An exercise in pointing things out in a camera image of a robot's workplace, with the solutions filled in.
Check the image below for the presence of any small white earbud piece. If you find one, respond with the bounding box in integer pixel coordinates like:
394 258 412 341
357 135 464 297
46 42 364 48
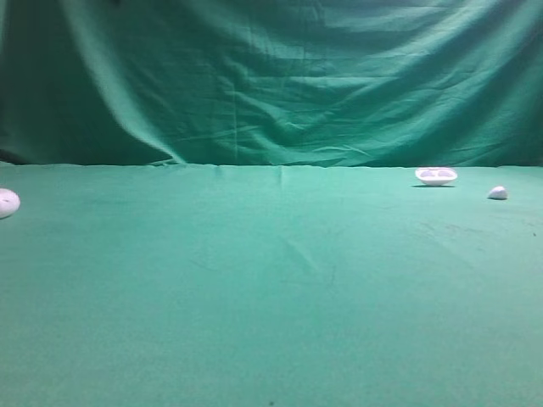
487 186 508 200

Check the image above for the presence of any green table cloth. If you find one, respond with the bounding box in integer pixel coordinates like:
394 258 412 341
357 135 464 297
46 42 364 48
1 164 542 406

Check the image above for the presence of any green backdrop curtain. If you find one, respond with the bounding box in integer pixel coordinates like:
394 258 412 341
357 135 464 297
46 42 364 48
1 1 542 167

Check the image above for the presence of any white open earphone tray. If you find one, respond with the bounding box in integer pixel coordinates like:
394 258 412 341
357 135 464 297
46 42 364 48
415 167 457 187

